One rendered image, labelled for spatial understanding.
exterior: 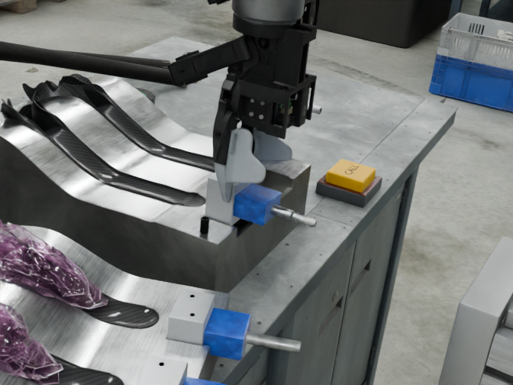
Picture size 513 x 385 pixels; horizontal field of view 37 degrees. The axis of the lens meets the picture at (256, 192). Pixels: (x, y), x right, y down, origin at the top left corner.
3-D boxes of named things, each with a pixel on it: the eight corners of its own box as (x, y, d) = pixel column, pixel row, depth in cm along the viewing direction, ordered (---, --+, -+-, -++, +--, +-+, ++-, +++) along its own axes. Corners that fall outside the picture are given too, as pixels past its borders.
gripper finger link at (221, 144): (218, 167, 83) (233, 87, 80) (206, 163, 83) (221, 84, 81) (238, 162, 87) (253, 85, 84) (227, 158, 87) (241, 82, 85)
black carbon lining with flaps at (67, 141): (252, 180, 105) (258, 116, 100) (189, 228, 92) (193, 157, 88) (53, 117, 118) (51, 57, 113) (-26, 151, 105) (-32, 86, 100)
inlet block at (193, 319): (300, 353, 80) (307, 311, 77) (294, 384, 75) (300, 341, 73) (179, 329, 81) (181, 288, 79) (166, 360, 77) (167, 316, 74)
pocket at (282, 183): (291, 202, 104) (294, 178, 102) (274, 218, 99) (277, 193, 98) (262, 192, 105) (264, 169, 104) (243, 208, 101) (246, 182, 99)
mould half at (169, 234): (304, 219, 111) (315, 134, 104) (212, 308, 90) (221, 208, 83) (36, 131, 129) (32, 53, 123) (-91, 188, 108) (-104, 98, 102)
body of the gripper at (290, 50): (282, 146, 81) (295, 34, 75) (211, 125, 84) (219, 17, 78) (311, 124, 87) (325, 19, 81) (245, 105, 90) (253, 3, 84)
